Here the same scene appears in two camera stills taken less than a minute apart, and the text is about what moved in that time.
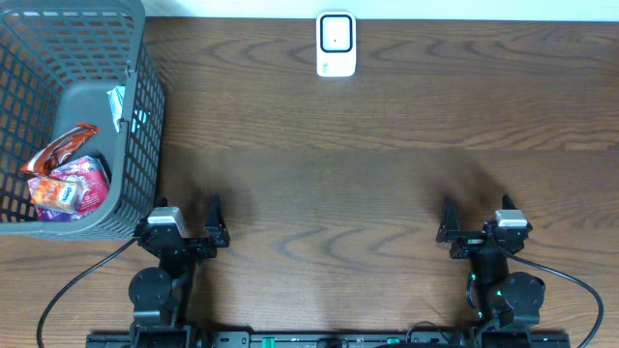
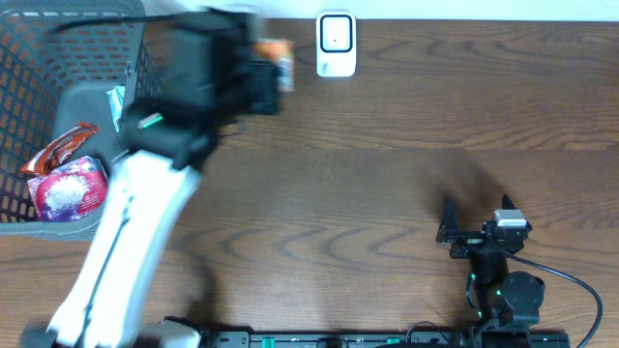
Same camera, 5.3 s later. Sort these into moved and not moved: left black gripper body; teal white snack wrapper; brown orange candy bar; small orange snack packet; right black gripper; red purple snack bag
Moved: small orange snack packet; left black gripper body
Not moved: right black gripper; brown orange candy bar; red purple snack bag; teal white snack wrapper
